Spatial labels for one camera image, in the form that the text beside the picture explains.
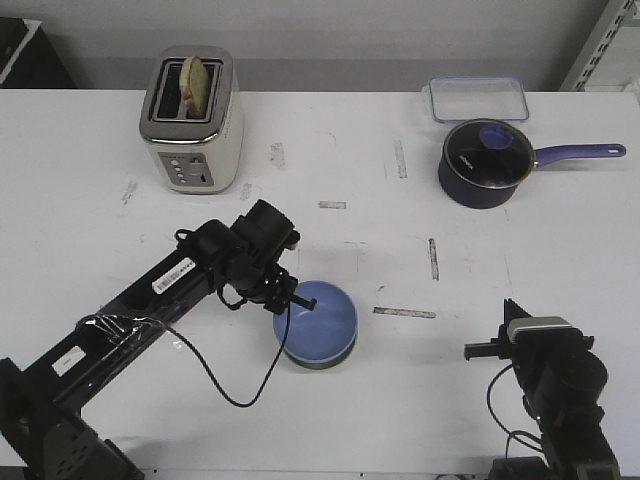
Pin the clear plastic food container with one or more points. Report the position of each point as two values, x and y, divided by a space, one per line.
457 99

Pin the black box in corner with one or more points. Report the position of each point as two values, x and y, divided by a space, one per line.
28 58

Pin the cream two-slot toaster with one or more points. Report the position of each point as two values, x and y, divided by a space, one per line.
194 156

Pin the white metal shelf upright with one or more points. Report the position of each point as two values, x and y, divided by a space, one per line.
608 60

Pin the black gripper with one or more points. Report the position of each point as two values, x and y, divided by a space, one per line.
564 354
272 287

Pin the blue bowl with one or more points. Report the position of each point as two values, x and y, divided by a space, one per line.
328 329

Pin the dark blue saucepan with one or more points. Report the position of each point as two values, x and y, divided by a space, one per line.
476 197

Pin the green bowl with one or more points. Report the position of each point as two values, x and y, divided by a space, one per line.
322 364

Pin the toast slice in toaster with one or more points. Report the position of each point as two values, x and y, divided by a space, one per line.
194 86

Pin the glass pot lid blue knob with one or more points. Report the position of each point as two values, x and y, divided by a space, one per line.
489 153

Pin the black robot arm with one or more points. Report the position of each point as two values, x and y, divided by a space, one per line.
561 380
41 405

